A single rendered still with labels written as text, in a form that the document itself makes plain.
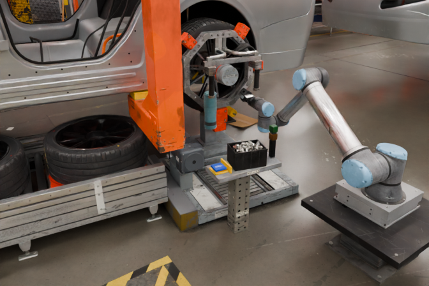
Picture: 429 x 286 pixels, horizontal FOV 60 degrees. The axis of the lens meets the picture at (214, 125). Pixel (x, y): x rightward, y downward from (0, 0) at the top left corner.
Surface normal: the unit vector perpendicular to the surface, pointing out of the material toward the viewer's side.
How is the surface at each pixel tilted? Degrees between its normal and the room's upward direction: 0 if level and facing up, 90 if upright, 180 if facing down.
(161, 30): 90
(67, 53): 55
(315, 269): 0
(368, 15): 92
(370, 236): 0
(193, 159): 90
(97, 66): 90
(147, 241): 0
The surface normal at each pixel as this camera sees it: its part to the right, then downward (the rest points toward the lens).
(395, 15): -0.63, 0.30
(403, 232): 0.00, -0.92
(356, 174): -0.85, 0.25
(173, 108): 0.45, 0.36
